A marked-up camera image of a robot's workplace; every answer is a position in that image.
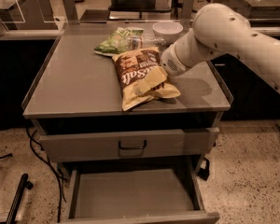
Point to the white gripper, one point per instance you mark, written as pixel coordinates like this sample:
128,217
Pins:
172,63

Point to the brown chip bag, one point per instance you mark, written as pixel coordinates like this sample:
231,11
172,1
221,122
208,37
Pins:
133,65

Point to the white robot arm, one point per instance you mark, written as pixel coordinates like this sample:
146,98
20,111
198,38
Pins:
217,30

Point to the green chip bag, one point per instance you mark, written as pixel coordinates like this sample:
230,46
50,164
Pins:
118,42

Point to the grey drawer cabinet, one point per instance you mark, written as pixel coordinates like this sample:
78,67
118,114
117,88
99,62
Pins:
77,91

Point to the grey top drawer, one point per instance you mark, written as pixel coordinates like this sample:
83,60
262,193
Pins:
128,145

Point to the open grey middle drawer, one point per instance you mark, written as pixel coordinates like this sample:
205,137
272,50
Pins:
161,190

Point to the clear plastic water bottle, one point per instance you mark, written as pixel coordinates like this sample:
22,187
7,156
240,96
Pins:
144,41

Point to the white bowl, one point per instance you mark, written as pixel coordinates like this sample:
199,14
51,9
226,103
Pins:
169,31

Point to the black stand leg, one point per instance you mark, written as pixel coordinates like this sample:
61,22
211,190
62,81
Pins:
24,184

